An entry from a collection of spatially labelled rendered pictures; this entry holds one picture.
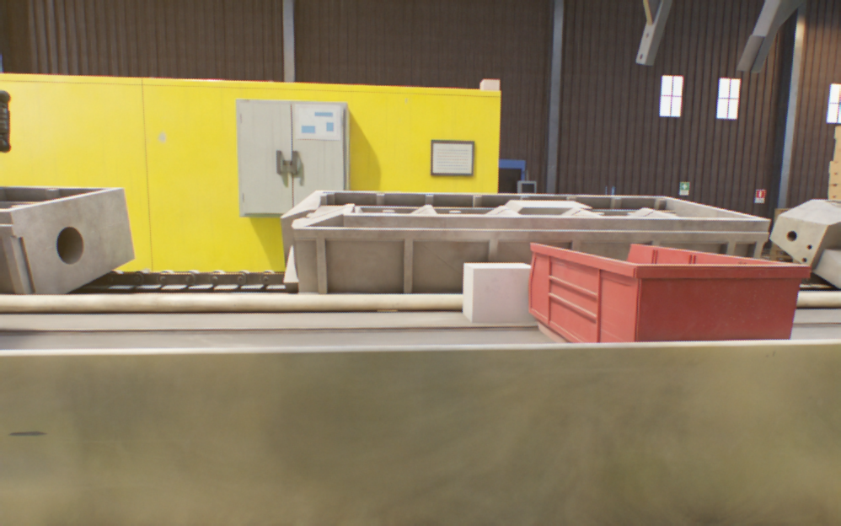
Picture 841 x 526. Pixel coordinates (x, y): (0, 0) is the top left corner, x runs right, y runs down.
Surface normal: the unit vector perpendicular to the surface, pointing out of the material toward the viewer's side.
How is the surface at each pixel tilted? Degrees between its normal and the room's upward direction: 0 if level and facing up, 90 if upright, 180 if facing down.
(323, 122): 90
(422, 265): 100
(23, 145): 90
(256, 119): 90
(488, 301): 90
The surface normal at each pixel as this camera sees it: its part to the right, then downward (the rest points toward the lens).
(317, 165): 0.08, 0.11
